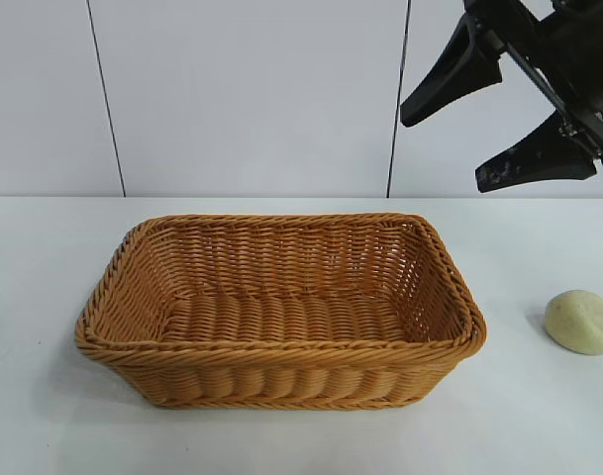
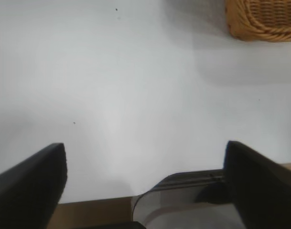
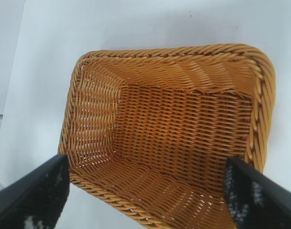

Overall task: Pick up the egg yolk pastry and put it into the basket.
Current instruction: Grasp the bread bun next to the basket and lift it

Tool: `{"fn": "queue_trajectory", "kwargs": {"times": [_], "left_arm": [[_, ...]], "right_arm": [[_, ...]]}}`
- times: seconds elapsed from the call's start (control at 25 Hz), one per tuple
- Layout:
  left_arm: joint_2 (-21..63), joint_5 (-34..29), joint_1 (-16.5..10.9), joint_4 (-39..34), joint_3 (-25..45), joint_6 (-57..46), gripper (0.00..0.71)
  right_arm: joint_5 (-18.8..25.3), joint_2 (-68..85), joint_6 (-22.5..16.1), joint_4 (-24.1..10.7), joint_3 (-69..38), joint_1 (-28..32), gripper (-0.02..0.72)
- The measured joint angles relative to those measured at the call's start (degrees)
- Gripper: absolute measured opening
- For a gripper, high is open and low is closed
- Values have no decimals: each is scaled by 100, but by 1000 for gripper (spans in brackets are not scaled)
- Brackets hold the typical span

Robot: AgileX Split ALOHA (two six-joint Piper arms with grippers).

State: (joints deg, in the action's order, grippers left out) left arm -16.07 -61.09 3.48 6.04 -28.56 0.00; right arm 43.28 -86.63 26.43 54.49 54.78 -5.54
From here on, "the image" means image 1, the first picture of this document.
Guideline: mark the brown woven wicker basket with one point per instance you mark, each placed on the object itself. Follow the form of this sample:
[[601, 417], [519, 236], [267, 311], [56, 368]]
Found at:
[[281, 326]]

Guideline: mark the pale green round pastry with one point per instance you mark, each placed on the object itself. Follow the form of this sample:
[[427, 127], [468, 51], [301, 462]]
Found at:
[[578, 321]]

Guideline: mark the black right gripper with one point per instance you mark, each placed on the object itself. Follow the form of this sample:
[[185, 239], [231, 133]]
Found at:
[[578, 49]]

